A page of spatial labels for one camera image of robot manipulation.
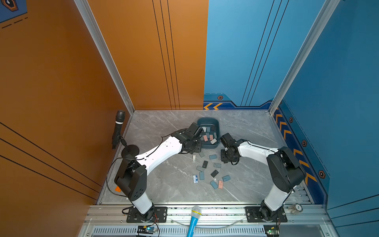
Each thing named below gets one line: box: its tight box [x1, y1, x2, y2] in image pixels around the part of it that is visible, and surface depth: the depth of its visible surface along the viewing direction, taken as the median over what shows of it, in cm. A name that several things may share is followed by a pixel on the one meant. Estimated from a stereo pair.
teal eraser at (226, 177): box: [221, 174, 231, 182], surface depth 87 cm
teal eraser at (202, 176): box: [199, 171, 205, 181], surface depth 88 cm
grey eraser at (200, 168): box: [195, 165, 205, 172], surface depth 91 cm
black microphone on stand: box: [111, 110, 140, 156], surface depth 80 cm
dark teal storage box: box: [196, 116, 221, 149], surface depth 105 cm
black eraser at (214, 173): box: [210, 169, 219, 178], surface depth 89 cm
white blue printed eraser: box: [192, 174, 199, 184], surface depth 86 cm
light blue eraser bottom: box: [209, 180, 219, 190], surface depth 85 cm
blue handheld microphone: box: [186, 205, 202, 237], surface depth 71 cm
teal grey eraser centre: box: [213, 162, 222, 169], surface depth 93 cm
